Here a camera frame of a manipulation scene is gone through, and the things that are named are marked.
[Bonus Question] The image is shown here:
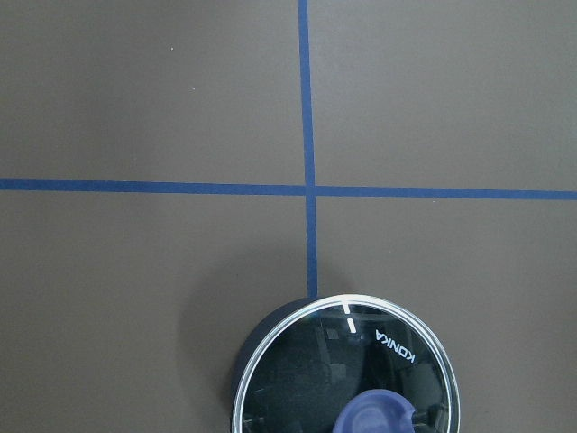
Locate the glass pot lid blue knob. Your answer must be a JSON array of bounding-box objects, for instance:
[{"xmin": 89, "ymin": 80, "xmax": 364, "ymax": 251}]
[{"xmin": 231, "ymin": 293, "xmax": 462, "ymax": 433}]

